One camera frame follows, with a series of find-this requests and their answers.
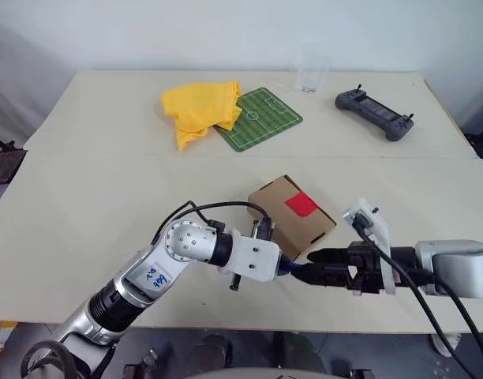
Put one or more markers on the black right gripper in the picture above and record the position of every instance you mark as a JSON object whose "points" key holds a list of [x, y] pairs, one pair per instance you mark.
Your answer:
{"points": [[364, 268]]}

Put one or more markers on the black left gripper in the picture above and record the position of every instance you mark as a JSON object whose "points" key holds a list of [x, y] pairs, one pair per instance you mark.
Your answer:
{"points": [[235, 282]]}

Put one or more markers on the brown cardboard box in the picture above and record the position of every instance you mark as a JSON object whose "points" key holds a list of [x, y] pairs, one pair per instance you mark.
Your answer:
{"points": [[293, 231]]}

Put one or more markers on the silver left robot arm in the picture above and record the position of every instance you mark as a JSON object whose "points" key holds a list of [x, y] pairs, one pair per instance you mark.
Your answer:
{"points": [[186, 241]]}

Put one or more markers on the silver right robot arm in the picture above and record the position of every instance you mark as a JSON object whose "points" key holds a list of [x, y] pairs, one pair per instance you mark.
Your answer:
{"points": [[454, 260]]}

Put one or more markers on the red tape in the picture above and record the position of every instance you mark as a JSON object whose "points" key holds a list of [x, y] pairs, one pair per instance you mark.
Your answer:
{"points": [[300, 204]]}

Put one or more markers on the dark rounded shape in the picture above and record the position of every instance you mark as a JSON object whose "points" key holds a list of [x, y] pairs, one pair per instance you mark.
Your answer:
{"points": [[210, 355], [300, 355]]}

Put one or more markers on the white label blue handwriting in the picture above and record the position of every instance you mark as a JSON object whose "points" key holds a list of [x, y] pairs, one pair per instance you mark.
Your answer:
{"points": [[156, 278]]}

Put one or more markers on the silver robot torso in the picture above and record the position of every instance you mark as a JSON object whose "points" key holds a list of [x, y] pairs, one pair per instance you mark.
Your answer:
{"points": [[265, 375]]}

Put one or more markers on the white object on floor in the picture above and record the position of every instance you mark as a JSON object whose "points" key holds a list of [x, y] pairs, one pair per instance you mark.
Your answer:
{"points": [[442, 345]]}

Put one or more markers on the green soccer field mat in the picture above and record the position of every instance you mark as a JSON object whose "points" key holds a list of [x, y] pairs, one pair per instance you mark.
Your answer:
{"points": [[261, 118]]}

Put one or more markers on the grey handheld controller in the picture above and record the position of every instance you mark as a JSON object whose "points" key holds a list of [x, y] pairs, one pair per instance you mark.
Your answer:
{"points": [[375, 110]]}

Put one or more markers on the yellow cloth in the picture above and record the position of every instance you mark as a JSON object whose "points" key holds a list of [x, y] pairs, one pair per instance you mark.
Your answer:
{"points": [[202, 106]]}

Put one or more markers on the clear glass cup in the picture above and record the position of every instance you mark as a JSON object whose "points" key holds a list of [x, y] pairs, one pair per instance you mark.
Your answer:
{"points": [[312, 75]]}

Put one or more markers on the dark equipment behind table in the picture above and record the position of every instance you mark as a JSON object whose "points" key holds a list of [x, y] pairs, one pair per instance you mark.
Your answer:
{"points": [[482, 118]]}

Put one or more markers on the black stand beside table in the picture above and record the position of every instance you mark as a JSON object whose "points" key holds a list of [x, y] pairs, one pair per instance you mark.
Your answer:
{"points": [[4, 166]]}

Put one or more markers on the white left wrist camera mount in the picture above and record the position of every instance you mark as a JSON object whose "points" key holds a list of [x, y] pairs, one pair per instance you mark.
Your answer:
{"points": [[257, 258]]}

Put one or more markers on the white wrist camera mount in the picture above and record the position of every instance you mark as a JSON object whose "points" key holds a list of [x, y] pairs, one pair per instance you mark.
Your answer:
{"points": [[379, 229], [257, 258]]}

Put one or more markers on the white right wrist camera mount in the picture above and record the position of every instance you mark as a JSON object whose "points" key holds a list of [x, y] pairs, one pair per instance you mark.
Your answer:
{"points": [[379, 229]]}

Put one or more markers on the small metal bracket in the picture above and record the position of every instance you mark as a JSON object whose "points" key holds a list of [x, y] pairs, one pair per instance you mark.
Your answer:
{"points": [[362, 374], [147, 361]]}

